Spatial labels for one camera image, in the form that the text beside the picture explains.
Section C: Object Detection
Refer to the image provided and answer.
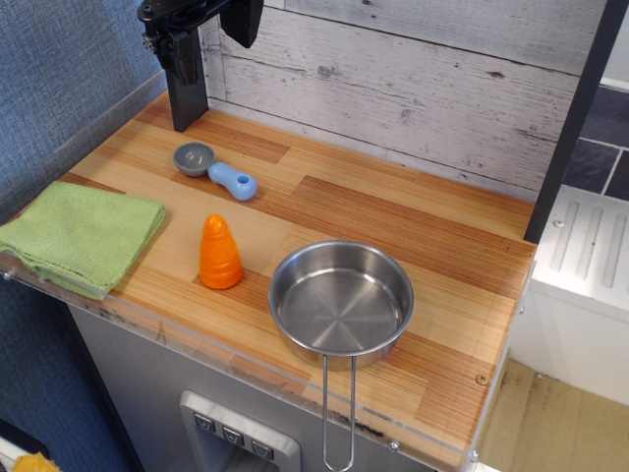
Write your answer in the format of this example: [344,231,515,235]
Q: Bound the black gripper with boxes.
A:
[137,0,263,83]

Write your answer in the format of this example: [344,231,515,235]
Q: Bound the blue spoon with grey bowl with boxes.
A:
[173,143,257,202]

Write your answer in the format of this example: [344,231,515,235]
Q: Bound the orange toy carrot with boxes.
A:
[200,214,244,289]

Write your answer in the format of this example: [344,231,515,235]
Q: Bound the green folded cloth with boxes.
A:
[1,181,165,300]

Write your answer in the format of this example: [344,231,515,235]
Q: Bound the clear acrylic edge guard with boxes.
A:
[1,242,536,471]

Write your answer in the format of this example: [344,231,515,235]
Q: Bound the silver dispenser button panel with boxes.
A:
[180,390,302,471]

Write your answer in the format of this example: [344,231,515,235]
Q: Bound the yellow object at corner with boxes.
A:
[12,453,61,472]

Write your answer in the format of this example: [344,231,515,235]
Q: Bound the white ridged sink unit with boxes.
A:
[509,186,628,404]

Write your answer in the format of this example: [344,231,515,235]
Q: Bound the dark grey left post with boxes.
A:
[166,29,208,132]

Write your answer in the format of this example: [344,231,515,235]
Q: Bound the dark grey post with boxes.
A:
[524,0,628,244]
[166,29,208,132]

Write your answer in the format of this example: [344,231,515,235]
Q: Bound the steel pot with wire handle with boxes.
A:
[267,240,415,471]

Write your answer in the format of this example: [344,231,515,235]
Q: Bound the dark grey right post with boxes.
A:
[524,0,628,244]

